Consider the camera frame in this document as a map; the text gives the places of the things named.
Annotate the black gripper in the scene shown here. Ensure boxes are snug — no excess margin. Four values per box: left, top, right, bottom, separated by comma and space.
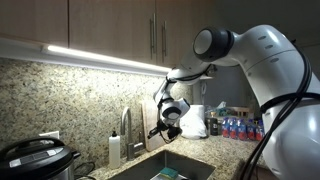
147, 120, 182, 144

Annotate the steel faucet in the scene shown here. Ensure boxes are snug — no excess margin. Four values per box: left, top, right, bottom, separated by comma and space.
120, 107, 144, 161

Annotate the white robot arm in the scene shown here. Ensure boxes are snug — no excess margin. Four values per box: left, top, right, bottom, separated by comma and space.
148, 25, 320, 180

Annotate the white cloth bag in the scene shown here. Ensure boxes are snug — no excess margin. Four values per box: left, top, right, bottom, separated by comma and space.
180, 105, 207, 140

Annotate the stainless steel sink basin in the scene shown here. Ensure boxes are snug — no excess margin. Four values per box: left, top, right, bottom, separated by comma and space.
109, 150, 215, 180

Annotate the green sponge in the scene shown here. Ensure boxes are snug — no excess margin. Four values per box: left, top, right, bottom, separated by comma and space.
160, 167, 178, 180

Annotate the dark bottle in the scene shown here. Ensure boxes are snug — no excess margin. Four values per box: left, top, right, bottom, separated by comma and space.
209, 112, 218, 136

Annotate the white soap dispenser bottle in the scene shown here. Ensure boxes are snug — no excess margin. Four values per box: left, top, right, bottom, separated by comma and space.
109, 131, 120, 169

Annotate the red blue pouch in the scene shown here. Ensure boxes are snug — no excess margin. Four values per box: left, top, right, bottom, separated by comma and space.
229, 118, 238, 139
247, 119, 256, 140
238, 119, 247, 141
222, 117, 230, 138

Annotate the right wooden cabinet door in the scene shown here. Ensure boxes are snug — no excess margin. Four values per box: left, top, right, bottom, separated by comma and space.
156, 0, 215, 68

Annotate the wooden cabinet door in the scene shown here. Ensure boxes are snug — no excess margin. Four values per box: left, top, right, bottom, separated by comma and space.
156, 0, 215, 68
69, 0, 156, 65
0, 0, 68, 46

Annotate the middle wooden cabinet door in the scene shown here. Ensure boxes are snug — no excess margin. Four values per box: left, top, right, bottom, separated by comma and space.
69, 0, 156, 65

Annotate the black pressure cooker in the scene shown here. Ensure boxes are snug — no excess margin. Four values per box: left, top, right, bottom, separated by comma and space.
0, 136, 81, 180

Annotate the under-cabinet light strip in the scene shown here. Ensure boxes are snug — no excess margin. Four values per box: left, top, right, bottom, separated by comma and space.
42, 45, 171, 74

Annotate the left wooden cabinet door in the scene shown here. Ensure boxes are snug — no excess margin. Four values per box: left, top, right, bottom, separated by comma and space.
0, 0, 68, 46

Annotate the black power cord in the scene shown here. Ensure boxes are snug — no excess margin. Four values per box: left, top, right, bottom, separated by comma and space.
73, 161, 98, 180

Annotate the right steel cabinet handle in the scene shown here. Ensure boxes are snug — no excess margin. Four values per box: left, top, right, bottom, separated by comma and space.
162, 20, 167, 63

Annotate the steel cabinet handle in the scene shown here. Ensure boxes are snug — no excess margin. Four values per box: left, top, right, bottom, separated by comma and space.
162, 20, 167, 63
149, 13, 157, 59

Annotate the left steel cabinet handle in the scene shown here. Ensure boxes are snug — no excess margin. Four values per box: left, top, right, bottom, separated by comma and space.
149, 13, 157, 59

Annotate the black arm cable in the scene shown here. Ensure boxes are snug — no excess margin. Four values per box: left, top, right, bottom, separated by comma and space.
238, 39, 320, 180

